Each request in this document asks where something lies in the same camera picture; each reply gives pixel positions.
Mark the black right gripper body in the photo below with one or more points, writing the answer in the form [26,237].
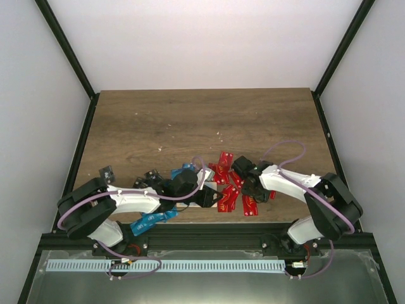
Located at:
[257,194]

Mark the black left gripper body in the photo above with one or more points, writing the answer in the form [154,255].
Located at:
[204,201]

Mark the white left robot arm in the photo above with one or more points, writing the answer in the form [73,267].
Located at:
[86,211]

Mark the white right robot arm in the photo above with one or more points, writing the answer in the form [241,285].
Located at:
[332,207]

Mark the blue card top with chip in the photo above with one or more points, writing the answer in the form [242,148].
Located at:
[188,166]

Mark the red VIP card top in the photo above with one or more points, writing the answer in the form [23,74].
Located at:
[226,159]

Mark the red VIP card long diagonal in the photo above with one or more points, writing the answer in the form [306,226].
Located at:
[221,176]

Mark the black card top of pile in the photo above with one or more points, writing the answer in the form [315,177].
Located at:
[153,175]

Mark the black card of pile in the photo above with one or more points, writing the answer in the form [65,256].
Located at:
[141,183]
[153,175]

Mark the red card right of holder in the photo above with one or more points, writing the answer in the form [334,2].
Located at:
[250,206]

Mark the black card middle of pile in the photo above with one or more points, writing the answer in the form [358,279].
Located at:
[141,183]

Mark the lone black VIP card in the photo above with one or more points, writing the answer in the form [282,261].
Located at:
[107,174]

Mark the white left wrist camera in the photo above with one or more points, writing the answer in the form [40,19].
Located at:
[204,175]

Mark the blue card near rail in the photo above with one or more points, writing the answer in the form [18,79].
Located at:
[150,220]

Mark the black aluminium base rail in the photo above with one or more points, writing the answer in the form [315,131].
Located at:
[267,238]

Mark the light blue slotted cable duct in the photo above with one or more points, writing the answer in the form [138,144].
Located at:
[259,266]

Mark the black frame post right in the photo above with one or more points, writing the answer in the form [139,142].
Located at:
[349,35]

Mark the black frame post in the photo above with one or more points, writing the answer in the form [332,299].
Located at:
[349,35]
[57,30]

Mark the black frame post left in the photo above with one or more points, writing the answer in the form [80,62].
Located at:
[57,30]

